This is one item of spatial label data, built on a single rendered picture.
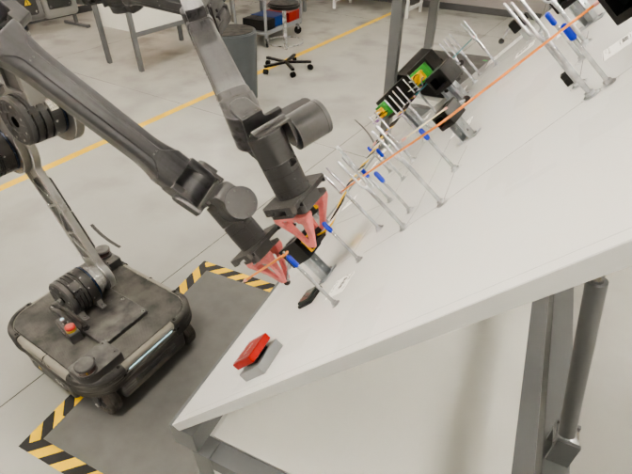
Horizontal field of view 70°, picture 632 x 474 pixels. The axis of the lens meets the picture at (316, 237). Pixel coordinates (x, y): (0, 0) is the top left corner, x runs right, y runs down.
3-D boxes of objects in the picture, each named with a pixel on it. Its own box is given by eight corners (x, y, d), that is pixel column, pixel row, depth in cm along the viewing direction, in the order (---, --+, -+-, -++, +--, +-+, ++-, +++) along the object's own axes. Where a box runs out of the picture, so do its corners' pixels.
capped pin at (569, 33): (602, 86, 52) (556, 27, 50) (616, 76, 51) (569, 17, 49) (603, 89, 51) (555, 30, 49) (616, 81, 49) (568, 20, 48)
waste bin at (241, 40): (213, 108, 420) (202, 37, 381) (214, 90, 455) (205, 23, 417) (262, 105, 424) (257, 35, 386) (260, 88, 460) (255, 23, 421)
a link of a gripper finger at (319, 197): (344, 226, 77) (323, 179, 73) (324, 251, 72) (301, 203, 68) (313, 228, 81) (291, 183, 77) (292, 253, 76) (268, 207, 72)
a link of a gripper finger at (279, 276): (308, 262, 89) (277, 226, 86) (289, 286, 84) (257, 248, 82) (287, 270, 94) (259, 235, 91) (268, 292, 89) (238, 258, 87)
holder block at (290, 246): (305, 254, 84) (290, 239, 83) (322, 243, 80) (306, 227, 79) (293, 268, 81) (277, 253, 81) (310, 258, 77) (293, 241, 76)
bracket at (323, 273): (328, 269, 84) (309, 250, 83) (336, 264, 82) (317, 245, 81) (317, 286, 81) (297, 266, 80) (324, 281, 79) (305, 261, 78)
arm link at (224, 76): (194, 49, 101) (174, -1, 92) (218, 39, 102) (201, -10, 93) (244, 165, 75) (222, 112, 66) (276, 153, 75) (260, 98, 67)
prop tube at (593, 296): (551, 450, 65) (579, 287, 48) (552, 434, 67) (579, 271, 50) (576, 457, 63) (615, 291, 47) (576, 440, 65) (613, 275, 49)
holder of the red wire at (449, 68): (488, 77, 112) (460, 43, 111) (469, 102, 105) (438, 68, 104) (473, 88, 117) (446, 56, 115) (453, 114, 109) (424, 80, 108)
